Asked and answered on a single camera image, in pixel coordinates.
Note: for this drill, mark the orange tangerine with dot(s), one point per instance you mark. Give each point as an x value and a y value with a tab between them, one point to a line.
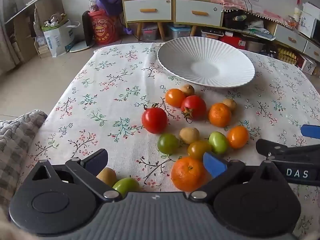
187	175
220	114

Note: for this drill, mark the brown kiwi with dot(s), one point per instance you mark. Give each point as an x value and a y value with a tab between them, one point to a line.
188	90
189	135
229	104
107	177

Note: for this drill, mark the white paper boxes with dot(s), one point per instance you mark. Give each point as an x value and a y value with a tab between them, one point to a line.
306	21

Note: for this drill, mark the white patterned carton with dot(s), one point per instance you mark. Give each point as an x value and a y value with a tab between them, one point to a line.
308	66

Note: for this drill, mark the red bucket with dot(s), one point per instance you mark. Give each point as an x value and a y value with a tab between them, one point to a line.
103	30

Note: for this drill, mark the clear storage box blue lid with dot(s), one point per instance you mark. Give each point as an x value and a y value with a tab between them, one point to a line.
178	33

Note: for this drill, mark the person's left forearm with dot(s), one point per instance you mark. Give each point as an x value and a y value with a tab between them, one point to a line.
7	227

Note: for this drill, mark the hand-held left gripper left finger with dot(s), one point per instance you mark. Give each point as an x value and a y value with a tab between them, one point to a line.
93	162

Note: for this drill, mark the low wooden cabinet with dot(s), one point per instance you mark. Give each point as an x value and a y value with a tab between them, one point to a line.
270	28

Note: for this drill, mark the white plush toy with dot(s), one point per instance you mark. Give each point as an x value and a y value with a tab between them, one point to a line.
52	20

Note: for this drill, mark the black panel on white base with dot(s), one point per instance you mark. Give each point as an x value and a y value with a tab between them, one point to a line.
86	30

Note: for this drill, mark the yellow egg carton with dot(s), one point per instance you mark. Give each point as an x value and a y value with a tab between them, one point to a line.
287	56

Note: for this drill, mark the white ribbed plate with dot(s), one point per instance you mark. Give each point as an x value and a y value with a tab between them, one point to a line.
205	65

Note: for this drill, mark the white plastic bags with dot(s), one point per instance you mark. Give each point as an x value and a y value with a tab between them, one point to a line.
257	28

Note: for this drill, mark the grey checked cushion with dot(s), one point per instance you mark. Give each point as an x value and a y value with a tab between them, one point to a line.
15	142

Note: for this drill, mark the yellow tomato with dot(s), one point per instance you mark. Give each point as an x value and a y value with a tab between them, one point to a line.
199	150

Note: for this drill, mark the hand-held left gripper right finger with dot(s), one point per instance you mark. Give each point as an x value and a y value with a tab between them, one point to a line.
215	165

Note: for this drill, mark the red tomato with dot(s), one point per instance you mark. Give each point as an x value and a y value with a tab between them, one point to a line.
193	107
154	120

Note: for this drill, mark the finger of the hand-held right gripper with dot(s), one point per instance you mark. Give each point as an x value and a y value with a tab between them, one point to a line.
275	150
311	131

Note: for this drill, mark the floral tablecloth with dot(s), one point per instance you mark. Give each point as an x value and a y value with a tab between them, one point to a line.
100	92

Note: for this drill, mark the low cabinet white drawer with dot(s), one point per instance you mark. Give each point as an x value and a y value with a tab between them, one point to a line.
312	51
291	38

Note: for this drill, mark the red box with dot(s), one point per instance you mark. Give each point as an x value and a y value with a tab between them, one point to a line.
231	42

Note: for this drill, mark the clear jar of oranges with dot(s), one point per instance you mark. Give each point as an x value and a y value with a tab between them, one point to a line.
292	23

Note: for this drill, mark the wooden bookshelf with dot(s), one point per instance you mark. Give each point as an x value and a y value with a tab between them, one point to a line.
25	27

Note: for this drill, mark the clear storage box orange latch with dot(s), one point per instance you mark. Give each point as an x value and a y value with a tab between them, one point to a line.
212	33

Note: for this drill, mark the green tomato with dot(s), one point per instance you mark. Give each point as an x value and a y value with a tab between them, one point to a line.
168	143
218	142
125	186

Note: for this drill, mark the white paper bag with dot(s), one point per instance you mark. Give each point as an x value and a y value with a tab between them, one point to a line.
61	40

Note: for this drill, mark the orange tomato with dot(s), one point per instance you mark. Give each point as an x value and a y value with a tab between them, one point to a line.
237	137
175	97

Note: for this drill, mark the pink floral cloth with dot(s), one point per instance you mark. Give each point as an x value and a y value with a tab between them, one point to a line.
232	2

